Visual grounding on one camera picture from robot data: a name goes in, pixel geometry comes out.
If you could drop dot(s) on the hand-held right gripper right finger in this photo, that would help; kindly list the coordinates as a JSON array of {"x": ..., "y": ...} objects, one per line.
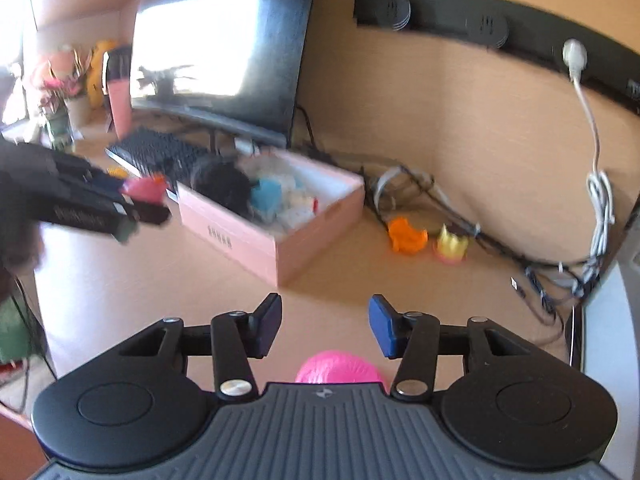
[{"x": 382, "y": 327}]

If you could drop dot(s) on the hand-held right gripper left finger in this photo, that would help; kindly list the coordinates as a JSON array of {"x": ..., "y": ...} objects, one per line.
[{"x": 270, "y": 327}]

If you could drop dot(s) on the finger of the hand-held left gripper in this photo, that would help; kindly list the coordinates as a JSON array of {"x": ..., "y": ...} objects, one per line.
[
  {"x": 107, "y": 181},
  {"x": 152, "y": 214}
]

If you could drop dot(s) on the pink toy figure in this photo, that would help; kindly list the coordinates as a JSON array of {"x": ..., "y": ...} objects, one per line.
[{"x": 145, "y": 189}]

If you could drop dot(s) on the pink plastic strainer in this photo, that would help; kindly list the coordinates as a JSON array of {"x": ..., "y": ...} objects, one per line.
[{"x": 340, "y": 367}]

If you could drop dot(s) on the black plush toy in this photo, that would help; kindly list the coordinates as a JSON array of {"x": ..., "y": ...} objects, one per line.
[{"x": 220, "y": 185}]

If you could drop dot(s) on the pink cardboard box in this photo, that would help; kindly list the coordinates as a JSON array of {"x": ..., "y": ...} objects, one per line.
[{"x": 240, "y": 240}]

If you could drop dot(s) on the wooden desktop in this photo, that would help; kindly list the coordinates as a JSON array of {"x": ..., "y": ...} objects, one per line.
[{"x": 175, "y": 285}]

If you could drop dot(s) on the person's left hand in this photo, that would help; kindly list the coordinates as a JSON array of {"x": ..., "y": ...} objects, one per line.
[{"x": 17, "y": 240}]

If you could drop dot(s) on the black keyboard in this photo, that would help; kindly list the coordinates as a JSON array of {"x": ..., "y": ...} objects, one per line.
[{"x": 150, "y": 152}]

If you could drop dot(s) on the pink cup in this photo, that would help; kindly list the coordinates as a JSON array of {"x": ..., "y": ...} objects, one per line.
[{"x": 120, "y": 110}]

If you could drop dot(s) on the orange toy figure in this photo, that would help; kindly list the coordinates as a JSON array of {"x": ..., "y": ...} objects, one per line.
[{"x": 407, "y": 237}]

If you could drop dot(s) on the yellow toy with pink base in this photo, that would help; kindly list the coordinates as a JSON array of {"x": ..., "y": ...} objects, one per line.
[{"x": 452, "y": 247}]

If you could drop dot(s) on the yellow plush figure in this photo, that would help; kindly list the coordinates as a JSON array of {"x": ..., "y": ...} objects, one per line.
[{"x": 97, "y": 75}]

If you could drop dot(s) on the blue tissue packet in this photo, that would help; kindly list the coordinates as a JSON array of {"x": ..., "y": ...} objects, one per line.
[{"x": 265, "y": 197}]

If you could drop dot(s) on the white packet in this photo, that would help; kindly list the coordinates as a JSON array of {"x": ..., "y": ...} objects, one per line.
[{"x": 297, "y": 215}]

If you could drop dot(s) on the green object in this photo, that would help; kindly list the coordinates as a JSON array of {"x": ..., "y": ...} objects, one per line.
[{"x": 15, "y": 330}]

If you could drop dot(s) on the black computer monitor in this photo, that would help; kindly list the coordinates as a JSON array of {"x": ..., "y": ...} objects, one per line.
[{"x": 280, "y": 60}]

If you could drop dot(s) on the grey-edged computer monitor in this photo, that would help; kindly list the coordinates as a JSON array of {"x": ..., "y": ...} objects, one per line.
[{"x": 615, "y": 335}]

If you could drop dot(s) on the black socket rail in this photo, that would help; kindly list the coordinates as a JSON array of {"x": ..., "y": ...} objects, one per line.
[{"x": 530, "y": 30}]

